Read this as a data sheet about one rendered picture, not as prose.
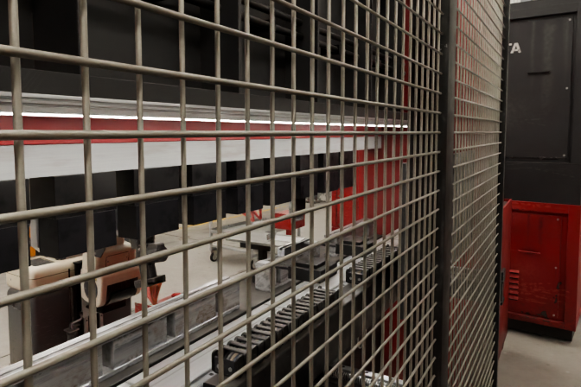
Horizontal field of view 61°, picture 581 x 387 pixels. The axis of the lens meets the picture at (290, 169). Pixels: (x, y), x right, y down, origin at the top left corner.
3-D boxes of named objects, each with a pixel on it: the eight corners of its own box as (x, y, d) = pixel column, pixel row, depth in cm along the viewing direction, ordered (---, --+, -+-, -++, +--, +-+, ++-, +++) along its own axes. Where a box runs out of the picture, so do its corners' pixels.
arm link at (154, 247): (147, 230, 186) (128, 234, 179) (167, 226, 179) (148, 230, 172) (153, 261, 185) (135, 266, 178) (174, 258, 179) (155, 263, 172)
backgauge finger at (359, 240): (313, 243, 195) (313, 230, 195) (375, 250, 182) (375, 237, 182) (298, 249, 185) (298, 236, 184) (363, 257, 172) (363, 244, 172)
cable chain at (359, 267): (387, 254, 170) (387, 243, 170) (404, 256, 168) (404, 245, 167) (345, 282, 138) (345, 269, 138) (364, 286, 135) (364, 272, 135)
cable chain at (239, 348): (320, 300, 125) (320, 284, 124) (341, 303, 122) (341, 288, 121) (211, 372, 87) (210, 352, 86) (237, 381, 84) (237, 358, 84)
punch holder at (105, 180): (92, 240, 114) (90, 169, 112) (118, 244, 109) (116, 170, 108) (30, 254, 101) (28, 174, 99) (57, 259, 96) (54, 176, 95)
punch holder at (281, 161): (273, 199, 183) (273, 155, 182) (293, 200, 179) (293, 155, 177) (251, 204, 170) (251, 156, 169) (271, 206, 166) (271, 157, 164)
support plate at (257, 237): (250, 232, 212) (250, 230, 212) (303, 238, 199) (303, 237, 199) (225, 240, 197) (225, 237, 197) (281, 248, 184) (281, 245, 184)
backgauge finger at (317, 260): (266, 263, 165) (266, 248, 165) (337, 273, 153) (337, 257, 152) (246, 271, 155) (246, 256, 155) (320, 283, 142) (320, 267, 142)
